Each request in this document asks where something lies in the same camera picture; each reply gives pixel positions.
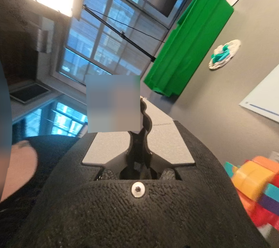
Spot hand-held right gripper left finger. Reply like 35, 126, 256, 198
82, 131, 141, 166

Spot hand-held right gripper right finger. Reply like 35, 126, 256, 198
140, 97, 196, 166

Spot white and teal lego model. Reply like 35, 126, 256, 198
208, 39, 242, 70

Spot person's black sweater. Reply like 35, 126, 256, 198
0, 135, 81, 248

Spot person's bare neck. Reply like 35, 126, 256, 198
0, 140, 39, 201

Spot pile of colourful blocks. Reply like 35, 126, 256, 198
225, 155, 279, 231

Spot green plastic bin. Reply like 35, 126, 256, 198
143, 0, 235, 97

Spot black light stand pole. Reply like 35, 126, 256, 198
82, 4, 156, 62

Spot open instruction booklet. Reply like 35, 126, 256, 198
239, 64, 279, 123

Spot large grid window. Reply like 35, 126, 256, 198
56, 0, 175, 87

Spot thin black cable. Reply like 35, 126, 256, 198
85, 7, 165, 43

